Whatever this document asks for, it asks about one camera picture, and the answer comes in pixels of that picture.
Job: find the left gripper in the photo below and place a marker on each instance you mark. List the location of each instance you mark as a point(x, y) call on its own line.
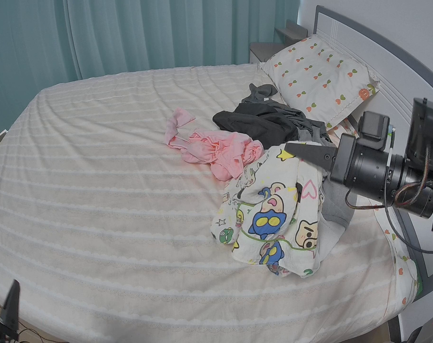
point(0, 332)

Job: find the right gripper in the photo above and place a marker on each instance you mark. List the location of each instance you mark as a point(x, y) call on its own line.
point(366, 172)

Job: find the white printed pyjama top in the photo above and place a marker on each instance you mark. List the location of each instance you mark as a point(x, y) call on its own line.
point(273, 191)

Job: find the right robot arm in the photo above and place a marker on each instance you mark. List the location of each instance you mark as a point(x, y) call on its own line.
point(421, 130)

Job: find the pile of clothes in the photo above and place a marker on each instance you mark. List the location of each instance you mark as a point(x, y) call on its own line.
point(262, 120)

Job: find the bed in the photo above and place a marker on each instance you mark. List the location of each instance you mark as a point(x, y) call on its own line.
point(112, 191)

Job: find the white printed pillow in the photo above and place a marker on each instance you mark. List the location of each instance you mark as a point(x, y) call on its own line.
point(320, 73)

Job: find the pink garment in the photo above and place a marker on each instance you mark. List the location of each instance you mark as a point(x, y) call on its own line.
point(220, 150)

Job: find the grey bedside table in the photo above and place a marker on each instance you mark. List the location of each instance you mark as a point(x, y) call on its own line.
point(262, 50)

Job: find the blue-green curtain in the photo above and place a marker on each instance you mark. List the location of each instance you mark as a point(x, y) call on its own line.
point(23, 48)
point(184, 20)

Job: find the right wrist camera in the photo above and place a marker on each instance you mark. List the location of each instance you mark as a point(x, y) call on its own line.
point(373, 129)

